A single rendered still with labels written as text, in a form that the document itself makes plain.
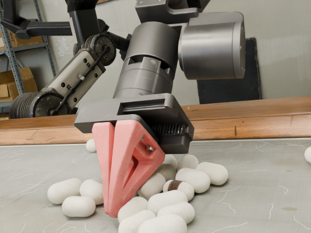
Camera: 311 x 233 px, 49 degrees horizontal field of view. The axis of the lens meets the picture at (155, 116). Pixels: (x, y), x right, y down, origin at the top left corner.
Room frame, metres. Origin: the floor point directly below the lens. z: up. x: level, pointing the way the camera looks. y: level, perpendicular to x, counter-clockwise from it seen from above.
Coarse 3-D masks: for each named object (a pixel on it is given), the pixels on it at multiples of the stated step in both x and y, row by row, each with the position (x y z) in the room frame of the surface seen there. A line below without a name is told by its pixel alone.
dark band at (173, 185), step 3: (174, 180) 0.29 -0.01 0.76; (177, 180) 0.29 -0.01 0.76; (171, 183) 0.29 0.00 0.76; (174, 183) 0.29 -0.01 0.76; (177, 183) 0.28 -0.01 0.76; (168, 186) 0.29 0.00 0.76; (171, 186) 0.28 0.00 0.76; (174, 186) 0.28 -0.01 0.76; (177, 186) 0.28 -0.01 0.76; (168, 189) 0.28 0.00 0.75; (171, 189) 0.28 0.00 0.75; (174, 189) 0.28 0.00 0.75; (177, 189) 0.28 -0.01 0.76
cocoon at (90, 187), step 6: (90, 180) 0.32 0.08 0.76; (84, 186) 0.32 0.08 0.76; (90, 186) 0.31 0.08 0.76; (96, 186) 0.31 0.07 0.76; (102, 186) 0.31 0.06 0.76; (84, 192) 0.31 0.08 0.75; (90, 192) 0.30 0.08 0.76; (96, 192) 0.30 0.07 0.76; (102, 192) 0.30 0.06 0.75; (96, 198) 0.30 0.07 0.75; (102, 198) 0.30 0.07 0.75; (96, 204) 0.30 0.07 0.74
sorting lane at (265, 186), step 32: (0, 160) 0.53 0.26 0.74; (32, 160) 0.50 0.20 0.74; (64, 160) 0.47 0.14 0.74; (96, 160) 0.44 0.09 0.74; (224, 160) 0.36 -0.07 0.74; (256, 160) 0.34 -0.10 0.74; (288, 160) 0.33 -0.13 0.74; (0, 192) 0.39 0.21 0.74; (32, 192) 0.37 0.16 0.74; (160, 192) 0.31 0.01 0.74; (224, 192) 0.28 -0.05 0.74; (256, 192) 0.27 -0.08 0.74; (288, 192) 0.26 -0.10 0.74; (0, 224) 0.31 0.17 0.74; (32, 224) 0.29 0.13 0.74; (64, 224) 0.28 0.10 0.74; (96, 224) 0.27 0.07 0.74; (192, 224) 0.24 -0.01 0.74; (224, 224) 0.23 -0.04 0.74; (256, 224) 0.23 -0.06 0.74; (288, 224) 0.22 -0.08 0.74
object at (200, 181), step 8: (184, 168) 0.31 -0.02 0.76; (176, 176) 0.30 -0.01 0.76; (184, 176) 0.30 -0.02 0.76; (192, 176) 0.29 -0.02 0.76; (200, 176) 0.29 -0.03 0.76; (208, 176) 0.29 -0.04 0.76; (192, 184) 0.29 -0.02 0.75; (200, 184) 0.28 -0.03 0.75; (208, 184) 0.29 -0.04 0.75; (200, 192) 0.29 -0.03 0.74
